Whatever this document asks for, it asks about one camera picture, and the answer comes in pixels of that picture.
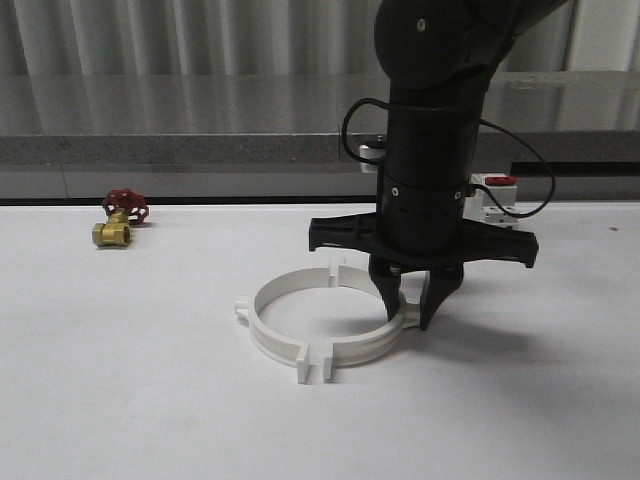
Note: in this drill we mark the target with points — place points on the white half pipe clamp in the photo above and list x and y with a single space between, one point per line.
277 346
359 349

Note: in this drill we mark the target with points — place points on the brass valve red handwheel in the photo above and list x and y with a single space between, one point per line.
124 208

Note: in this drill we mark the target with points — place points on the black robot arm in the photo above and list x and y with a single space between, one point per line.
439 57

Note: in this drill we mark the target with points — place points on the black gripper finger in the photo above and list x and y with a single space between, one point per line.
387 279
438 286

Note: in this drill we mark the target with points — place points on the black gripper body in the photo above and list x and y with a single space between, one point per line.
420 229

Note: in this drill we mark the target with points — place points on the white circuit breaker red switch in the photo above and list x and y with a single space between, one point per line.
481 208

